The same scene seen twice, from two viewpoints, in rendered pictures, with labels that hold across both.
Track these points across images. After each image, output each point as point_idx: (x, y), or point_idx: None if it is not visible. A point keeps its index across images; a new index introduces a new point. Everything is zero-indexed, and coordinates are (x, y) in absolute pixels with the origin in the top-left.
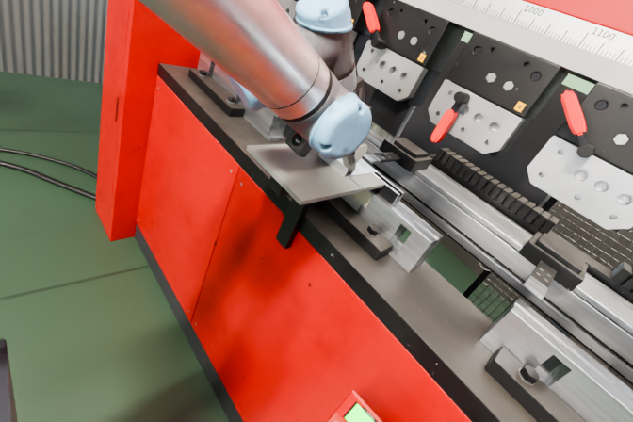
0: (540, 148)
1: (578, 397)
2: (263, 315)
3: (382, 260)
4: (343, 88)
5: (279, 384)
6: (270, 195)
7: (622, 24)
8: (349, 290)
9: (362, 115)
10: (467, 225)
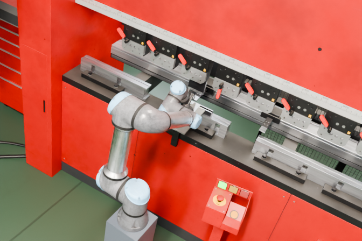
0: None
1: (277, 156)
2: (172, 175)
3: (213, 137)
4: (193, 113)
5: (188, 198)
6: None
7: (252, 64)
8: (206, 153)
9: (200, 119)
10: (242, 108)
